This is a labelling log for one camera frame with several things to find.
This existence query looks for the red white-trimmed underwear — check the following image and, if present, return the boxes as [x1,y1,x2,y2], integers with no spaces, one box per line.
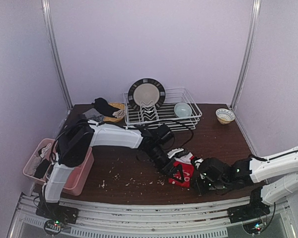
[168,152,194,188]

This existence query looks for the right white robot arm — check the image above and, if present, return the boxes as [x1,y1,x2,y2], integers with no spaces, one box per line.
[191,145,298,206]

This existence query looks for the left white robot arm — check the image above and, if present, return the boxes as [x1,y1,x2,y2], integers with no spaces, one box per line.
[39,120,185,205]

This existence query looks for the grey striped underwear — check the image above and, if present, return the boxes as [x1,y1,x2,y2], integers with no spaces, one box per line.
[82,108,105,122]

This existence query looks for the light blue bowl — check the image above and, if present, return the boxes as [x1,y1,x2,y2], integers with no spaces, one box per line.
[174,102,192,118]

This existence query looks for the white cream sock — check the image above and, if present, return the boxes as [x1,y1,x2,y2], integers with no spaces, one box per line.
[113,109,125,119]

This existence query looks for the black rimmed grey plate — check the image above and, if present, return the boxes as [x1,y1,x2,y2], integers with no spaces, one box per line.
[127,78,166,110]

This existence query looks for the patterned white yellow bowl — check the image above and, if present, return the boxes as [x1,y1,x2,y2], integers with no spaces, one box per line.
[216,108,235,124]

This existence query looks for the black clothing in organizer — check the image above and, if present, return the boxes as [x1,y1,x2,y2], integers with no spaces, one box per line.
[34,159,51,179]

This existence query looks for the pink plastic organizer box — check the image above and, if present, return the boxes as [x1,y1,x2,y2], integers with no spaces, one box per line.
[23,138,94,196]

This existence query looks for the white wire dish rack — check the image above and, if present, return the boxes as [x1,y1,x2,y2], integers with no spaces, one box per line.
[123,88,202,131]

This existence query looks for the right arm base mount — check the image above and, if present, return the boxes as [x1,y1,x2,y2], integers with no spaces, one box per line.
[227,200,276,236]

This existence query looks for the right metal frame post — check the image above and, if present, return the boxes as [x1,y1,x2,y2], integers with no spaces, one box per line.
[230,0,262,111]

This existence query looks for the metal frame post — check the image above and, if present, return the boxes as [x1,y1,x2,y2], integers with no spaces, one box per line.
[230,0,262,111]
[41,0,73,110]

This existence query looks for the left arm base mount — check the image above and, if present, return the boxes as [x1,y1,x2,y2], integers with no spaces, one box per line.
[36,205,79,236]

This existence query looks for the left metal frame post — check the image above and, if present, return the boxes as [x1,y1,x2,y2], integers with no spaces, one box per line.
[41,0,73,110]

